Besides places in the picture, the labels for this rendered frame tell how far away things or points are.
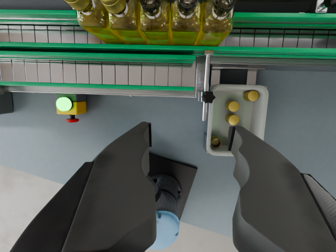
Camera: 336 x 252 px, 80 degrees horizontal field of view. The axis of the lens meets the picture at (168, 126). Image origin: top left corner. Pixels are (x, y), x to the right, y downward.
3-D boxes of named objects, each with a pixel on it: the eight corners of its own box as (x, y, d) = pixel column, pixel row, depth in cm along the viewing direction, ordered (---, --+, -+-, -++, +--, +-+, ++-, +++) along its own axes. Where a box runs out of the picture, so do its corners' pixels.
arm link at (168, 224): (157, 232, 66) (153, 266, 53) (131, 201, 65) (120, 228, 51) (186, 211, 65) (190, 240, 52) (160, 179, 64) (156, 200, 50)
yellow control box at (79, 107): (86, 93, 72) (76, 93, 65) (87, 114, 73) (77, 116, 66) (67, 92, 72) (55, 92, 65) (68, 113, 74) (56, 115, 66)
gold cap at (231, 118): (235, 123, 69) (239, 125, 65) (224, 123, 69) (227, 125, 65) (236, 113, 69) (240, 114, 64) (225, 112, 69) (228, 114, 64)
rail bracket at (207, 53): (210, 56, 55) (219, 46, 43) (206, 117, 58) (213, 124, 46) (199, 56, 55) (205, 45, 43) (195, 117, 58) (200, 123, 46)
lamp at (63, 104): (72, 97, 65) (67, 97, 62) (73, 111, 66) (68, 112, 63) (59, 96, 65) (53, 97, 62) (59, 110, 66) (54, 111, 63)
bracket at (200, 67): (206, 66, 62) (210, 63, 55) (204, 97, 64) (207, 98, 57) (195, 66, 62) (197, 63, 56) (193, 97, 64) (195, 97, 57)
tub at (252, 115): (258, 86, 68) (270, 85, 60) (252, 150, 72) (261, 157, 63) (206, 84, 69) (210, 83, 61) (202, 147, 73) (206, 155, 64)
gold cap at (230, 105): (235, 110, 69) (239, 112, 64) (224, 110, 69) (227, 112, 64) (236, 100, 68) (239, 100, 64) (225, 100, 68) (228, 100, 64)
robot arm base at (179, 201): (170, 219, 76) (170, 237, 66) (134, 202, 75) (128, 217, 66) (189, 185, 74) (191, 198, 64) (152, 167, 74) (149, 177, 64)
